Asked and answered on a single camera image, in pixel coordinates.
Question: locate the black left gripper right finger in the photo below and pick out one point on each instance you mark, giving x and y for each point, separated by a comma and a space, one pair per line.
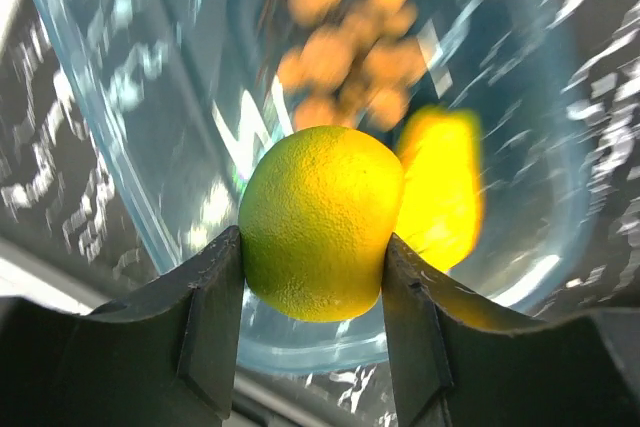
459, 359

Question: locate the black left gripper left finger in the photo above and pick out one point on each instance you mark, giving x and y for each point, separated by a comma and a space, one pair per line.
164, 355

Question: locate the fake green yellow lime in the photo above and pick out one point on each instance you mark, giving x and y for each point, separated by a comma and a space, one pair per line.
315, 220

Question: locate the fake brown longan cluster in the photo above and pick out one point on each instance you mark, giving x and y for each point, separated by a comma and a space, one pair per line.
359, 59

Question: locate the blue transparent plastic container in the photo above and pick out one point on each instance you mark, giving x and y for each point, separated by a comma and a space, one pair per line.
182, 101

